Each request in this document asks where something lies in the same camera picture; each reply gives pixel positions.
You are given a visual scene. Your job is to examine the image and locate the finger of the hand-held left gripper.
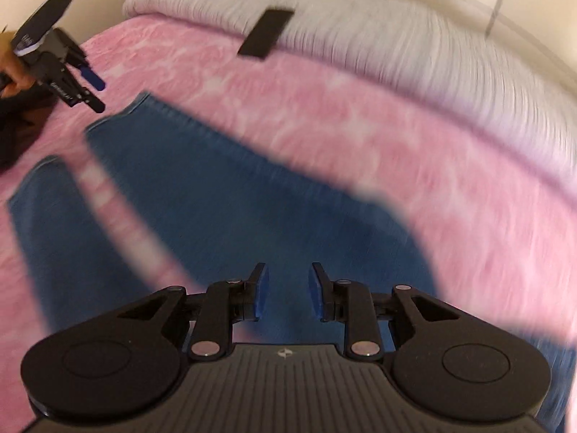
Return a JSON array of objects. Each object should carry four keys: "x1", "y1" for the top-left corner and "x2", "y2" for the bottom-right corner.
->
[
  {"x1": 74, "y1": 60, "x2": 107, "y2": 91},
  {"x1": 67, "y1": 82, "x2": 106, "y2": 114}
]

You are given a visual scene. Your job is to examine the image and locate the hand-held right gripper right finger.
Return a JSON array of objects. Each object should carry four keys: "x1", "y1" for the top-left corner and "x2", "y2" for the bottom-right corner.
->
[{"x1": 308, "y1": 262, "x2": 457, "y2": 362}]

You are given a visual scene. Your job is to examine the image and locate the pink rose-pattern blanket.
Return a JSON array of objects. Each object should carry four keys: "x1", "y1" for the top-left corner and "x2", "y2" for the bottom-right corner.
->
[{"x1": 0, "y1": 13, "x2": 577, "y2": 433}]

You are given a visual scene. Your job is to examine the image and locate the person's left hand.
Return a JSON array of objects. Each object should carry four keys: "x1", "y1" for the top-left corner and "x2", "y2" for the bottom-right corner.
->
[{"x1": 0, "y1": 49, "x2": 36, "y2": 96}]

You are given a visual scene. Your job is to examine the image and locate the blue denim jeans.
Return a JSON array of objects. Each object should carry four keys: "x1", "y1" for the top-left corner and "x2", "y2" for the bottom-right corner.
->
[{"x1": 6, "y1": 91, "x2": 577, "y2": 433}]

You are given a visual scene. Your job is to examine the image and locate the flat black rectangular device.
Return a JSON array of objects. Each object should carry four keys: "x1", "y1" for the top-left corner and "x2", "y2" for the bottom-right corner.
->
[{"x1": 237, "y1": 8, "x2": 296, "y2": 61}]

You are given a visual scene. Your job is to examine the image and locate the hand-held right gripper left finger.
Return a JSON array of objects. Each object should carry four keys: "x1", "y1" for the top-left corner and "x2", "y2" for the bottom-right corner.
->
[{"x1": 118, "y1": 262, "x2": 270, "y2": 362}]

